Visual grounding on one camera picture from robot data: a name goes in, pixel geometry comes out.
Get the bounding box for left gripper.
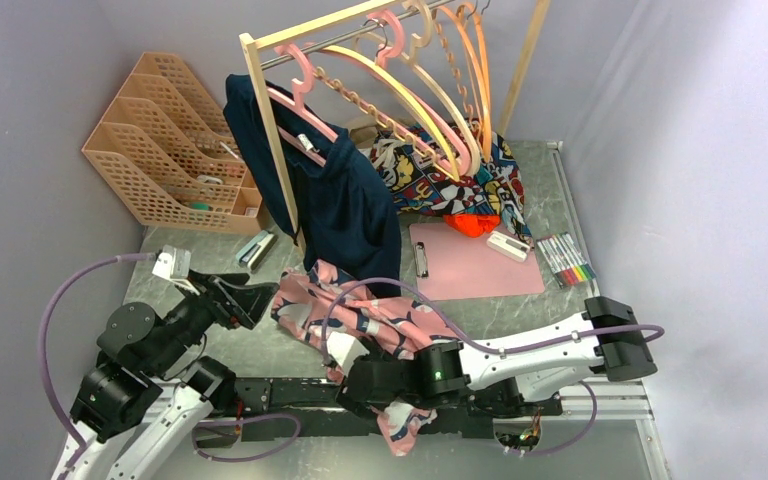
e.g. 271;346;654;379
148;265;279;373

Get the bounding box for pink patterned shorts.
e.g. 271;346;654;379
270;260;459;458

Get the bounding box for yellow hanger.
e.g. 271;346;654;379
319;46;460;181

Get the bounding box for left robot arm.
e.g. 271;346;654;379
53;271;278;479

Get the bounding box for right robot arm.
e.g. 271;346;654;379
336;296;663;418

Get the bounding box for navy blue shorts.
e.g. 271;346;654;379
223;74;401;298

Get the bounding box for pink hanger with navy shorts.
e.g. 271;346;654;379
267;43;338;166

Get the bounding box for tan wavy hanger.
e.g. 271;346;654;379
313;66;442;161

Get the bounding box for orange hanger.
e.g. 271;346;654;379
436;3;493;163

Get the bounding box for grey stapler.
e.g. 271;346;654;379
235;230;276;271

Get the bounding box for pink clipboard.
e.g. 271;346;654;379
408;223;545;301

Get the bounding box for beige plastic file organizer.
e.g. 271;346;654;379
82;52;269;235

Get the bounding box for orange cloth item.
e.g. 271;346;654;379
443;213;501;238

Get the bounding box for white eraser box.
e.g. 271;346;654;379
486;231;531;263

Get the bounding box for set of coloured markers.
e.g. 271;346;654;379
536;232;596;288

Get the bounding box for colourful cartoon print cloth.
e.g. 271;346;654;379
362;130;533;245

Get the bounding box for wooden clothes rack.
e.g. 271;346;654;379
238;0;553;250

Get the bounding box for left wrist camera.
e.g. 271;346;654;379
152;245;192;289

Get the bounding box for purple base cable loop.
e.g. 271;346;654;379
190;413;303;464

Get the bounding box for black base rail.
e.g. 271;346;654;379
211;377;563;439

